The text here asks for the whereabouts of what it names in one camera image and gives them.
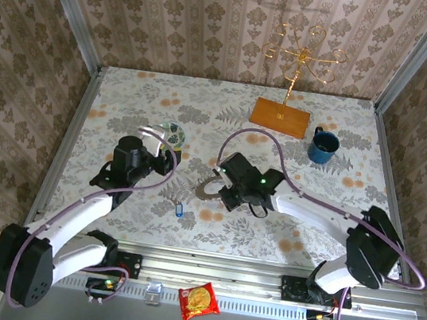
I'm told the slotted grey cable duct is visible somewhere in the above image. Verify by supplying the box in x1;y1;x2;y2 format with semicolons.
9;262;310;320

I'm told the leaf pattern bowl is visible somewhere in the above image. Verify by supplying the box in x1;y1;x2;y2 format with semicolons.
148;119;189;153

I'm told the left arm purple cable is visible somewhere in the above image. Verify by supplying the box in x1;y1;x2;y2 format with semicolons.
2;110;185;320

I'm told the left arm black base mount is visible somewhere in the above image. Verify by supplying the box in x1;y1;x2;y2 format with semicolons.
68;242;145;281

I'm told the blue mug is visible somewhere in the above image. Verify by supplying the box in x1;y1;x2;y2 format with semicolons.
305;125;344;168

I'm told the gold stand with wooden base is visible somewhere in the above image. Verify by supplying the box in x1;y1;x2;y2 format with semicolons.
246;16;353;145

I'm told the red snack packet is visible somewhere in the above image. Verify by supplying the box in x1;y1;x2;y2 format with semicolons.
173;277;226;320

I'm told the aluminium corner post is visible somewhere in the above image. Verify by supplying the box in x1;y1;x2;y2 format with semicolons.
17;0;113;72
372;0;427;119

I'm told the floral table mat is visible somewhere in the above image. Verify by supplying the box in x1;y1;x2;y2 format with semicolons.
38;55;418;283

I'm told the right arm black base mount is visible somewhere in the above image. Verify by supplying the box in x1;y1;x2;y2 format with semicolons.
278;272;356;312

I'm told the left small controller board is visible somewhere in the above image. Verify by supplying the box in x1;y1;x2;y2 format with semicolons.
83;275;121;304

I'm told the small silver metal clip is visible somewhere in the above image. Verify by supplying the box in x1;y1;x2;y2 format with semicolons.
143;280;165;307

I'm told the aluminium frame rail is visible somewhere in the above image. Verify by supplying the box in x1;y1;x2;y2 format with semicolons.
0;222;427;320

